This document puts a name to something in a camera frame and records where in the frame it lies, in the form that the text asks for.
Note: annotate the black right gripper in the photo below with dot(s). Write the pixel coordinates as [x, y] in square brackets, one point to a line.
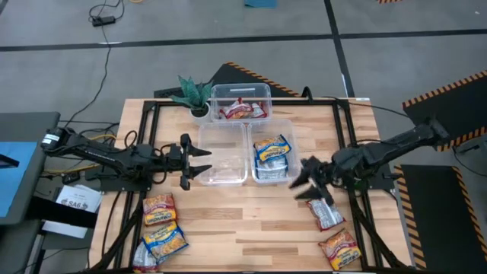
[325, 175]

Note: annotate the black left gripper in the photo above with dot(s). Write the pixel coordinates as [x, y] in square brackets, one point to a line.
[175, 158]

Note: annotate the white-backed Maruchan noodle packet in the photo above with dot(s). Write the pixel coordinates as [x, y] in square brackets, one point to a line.
[325, 215]
[144, 260]

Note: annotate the yellow Maruchan noodle packet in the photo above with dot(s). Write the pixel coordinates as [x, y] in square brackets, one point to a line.
[339, 249]
[160, 209]

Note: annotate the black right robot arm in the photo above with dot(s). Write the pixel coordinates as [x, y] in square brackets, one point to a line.
[395, 142]

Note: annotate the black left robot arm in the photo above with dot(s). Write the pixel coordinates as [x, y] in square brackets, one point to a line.
[95, 152]

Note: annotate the clear plastic bin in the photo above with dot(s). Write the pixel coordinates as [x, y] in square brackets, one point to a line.
[293, 129]
[228, 93]
[224, 160]

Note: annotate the green artificial potted plant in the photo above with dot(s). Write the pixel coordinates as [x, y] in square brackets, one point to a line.
[194, 93]

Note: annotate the white label sticker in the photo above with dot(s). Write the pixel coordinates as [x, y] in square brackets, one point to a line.
[362, 99]

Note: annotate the black hazard-striped floor mat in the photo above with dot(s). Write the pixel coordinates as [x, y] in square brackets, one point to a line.
[430, 213]
[456, 102]
[390, 1]

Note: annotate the white printed paper sheet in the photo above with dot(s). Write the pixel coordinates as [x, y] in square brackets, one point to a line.
[76, 199]

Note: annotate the plain white paper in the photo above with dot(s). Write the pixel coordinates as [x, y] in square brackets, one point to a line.
[62, 229]

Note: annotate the black shelf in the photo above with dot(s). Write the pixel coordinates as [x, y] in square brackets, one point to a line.
[42, 211]

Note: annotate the black power adapter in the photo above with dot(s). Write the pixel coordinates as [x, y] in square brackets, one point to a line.
[103, 21]

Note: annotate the grey stand foot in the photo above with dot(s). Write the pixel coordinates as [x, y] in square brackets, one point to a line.
[472, 146]

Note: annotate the blue floor mat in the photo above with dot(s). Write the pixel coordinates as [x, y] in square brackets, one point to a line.
[260, 4]

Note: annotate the grey desk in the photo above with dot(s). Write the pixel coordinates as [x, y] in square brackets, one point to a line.
[23, 125]

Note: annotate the blue sheet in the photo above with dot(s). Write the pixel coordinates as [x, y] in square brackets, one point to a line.
[19, 182]

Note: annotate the black flat device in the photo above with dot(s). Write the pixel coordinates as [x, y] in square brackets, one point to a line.
[7, 161]

